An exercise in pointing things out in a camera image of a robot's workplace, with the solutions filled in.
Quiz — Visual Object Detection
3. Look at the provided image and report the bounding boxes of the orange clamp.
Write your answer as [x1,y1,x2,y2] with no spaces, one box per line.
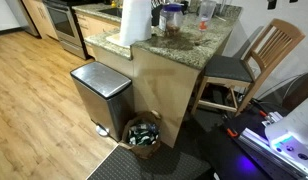
[226,128,239,139]

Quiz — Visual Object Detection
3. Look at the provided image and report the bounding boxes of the dark floor mat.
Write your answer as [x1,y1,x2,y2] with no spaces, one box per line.
[87,143,212,180]

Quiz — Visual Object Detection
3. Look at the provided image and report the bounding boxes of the stainless steel oven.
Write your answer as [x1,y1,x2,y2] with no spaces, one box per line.
[43,0,91,61]

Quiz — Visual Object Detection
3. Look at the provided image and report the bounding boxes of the kitchen sink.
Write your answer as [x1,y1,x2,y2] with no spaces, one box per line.
[98,7,124,19]

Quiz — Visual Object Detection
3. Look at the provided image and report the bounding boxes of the clear bottle with orange label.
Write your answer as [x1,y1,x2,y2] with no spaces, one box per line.
[197,0,218,32]

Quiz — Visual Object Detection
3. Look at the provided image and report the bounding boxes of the aluminium robot base platform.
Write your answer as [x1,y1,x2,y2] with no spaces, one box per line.
[238,111,308,180]

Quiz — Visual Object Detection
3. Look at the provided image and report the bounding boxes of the grey refrigerator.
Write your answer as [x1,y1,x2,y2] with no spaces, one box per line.
[5,0,40,37]

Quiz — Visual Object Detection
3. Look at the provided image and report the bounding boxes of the stainless steel trash can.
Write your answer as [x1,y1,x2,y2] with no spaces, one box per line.
[69,61,135,142]

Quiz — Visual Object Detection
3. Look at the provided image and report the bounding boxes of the white paper towel roll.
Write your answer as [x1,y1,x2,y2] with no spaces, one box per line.
[118,0,153,47]

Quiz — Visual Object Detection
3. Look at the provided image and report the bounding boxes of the black countertop appliance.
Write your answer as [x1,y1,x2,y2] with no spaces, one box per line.
[150,3,164,27]

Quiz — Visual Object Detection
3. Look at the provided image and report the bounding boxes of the granite topped kitchen counter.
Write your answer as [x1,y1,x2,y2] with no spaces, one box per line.
[72,3,244,149]

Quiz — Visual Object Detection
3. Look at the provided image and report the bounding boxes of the brown paper bag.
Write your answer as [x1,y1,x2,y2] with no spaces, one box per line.
[118,109,163,160]

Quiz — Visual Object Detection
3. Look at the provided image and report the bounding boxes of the wooden base cabinets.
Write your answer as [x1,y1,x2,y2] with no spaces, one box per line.
[22,0,59,41]

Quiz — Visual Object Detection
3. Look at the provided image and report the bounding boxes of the clear jar with blue lid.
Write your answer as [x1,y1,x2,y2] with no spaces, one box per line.
[158,3,184,37]

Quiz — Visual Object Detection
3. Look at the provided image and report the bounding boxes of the wooden chair with grey seat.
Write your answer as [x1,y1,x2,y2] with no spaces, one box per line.
[190,18,307,118]

